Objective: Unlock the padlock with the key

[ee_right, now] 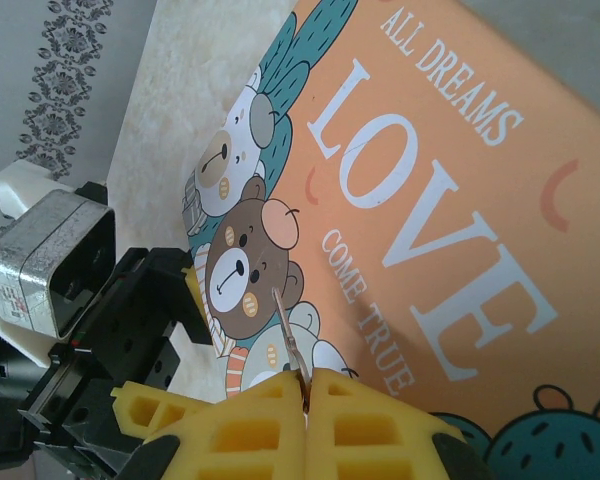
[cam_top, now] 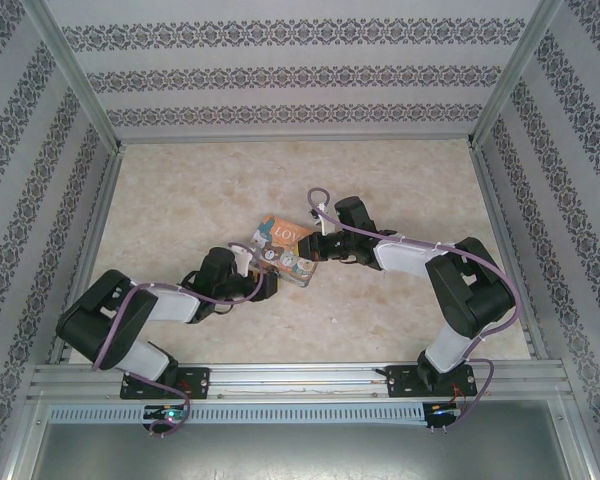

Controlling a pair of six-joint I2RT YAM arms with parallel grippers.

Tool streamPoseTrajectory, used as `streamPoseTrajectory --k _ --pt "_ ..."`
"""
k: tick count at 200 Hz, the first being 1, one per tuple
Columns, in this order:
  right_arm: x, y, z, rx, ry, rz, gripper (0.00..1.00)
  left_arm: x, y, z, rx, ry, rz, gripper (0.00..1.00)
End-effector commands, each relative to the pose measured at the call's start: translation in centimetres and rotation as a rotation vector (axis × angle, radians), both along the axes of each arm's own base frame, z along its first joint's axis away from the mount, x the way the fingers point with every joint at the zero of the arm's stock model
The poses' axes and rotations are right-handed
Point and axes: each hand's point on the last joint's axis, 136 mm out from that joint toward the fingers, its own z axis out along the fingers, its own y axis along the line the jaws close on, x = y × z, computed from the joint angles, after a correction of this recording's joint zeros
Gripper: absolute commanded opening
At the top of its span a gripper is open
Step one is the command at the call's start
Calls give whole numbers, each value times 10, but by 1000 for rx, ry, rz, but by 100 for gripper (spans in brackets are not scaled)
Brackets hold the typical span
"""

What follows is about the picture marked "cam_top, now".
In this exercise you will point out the colourful cartoon bear diary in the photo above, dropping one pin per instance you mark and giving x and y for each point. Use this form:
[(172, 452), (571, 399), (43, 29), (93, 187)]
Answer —
[(285, 250)]

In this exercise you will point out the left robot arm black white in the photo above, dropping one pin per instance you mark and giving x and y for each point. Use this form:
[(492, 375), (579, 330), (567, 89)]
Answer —
[(105, 310)]

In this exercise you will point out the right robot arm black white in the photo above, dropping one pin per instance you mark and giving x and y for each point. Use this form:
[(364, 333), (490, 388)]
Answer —
[(470, 295)]

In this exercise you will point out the left controller board green light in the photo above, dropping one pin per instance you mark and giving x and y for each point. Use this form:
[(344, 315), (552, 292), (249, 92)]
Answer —
[(170, 414)]

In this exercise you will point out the grey sheet metal shelf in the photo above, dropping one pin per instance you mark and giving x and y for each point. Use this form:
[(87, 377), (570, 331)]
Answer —
[(300, 452)]

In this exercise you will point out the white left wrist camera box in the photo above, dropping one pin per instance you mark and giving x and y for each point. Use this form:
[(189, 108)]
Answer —
[(241, 257)]

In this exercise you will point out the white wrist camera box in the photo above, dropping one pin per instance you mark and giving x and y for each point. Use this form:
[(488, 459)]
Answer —
[(322, 220), (241, 257)]

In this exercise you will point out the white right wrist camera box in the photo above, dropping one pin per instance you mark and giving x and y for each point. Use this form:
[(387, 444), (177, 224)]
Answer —
[(322, 220)]

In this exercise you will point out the aluminium mounting rail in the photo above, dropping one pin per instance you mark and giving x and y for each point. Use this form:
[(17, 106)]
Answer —
[(300, 380)]

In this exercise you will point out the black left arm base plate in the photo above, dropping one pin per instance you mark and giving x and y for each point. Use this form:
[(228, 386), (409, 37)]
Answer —
[(195, 382)]

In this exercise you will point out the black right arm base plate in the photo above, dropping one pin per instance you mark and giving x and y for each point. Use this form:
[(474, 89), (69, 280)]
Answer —
[(400, 380)]

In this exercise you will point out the aluminium frame post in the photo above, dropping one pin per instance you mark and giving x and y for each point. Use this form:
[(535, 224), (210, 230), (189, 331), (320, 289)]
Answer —
[(515, 75), (75, 75)]

